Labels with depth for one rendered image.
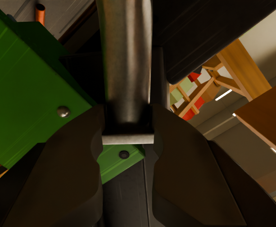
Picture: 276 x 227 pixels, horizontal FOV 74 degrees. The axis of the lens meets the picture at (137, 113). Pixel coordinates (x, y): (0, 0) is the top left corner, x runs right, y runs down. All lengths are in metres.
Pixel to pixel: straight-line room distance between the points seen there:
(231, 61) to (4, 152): 0.87
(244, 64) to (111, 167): 0.84
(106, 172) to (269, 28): 9.88
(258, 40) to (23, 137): 9.73
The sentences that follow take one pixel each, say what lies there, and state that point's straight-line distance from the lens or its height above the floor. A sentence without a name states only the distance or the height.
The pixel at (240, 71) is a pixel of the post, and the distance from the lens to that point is 0.95.
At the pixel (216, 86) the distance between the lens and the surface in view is 4.43.
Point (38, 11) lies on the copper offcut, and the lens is 0.57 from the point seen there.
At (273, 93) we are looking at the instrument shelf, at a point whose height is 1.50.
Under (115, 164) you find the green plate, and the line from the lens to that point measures 0.18.
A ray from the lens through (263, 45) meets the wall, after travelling 9.86.
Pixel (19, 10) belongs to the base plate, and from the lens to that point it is 0.57.
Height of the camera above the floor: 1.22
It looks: 6 degrees up
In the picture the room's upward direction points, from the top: 141 degrees clockwise
